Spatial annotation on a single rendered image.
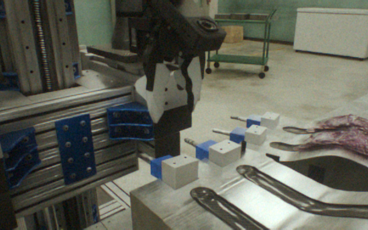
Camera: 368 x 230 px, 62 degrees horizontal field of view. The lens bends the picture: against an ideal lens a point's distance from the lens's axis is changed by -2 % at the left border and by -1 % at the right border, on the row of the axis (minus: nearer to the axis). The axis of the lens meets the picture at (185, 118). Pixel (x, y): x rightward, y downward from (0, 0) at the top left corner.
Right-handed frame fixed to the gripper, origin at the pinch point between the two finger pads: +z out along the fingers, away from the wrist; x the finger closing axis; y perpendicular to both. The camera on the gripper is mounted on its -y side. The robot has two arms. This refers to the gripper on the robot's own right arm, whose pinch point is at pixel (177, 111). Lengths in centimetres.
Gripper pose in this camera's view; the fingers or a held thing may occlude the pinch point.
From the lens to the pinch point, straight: 48.2
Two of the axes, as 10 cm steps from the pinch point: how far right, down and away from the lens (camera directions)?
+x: -7.6, 2.4, -6.0
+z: 0.0, 9.3, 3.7
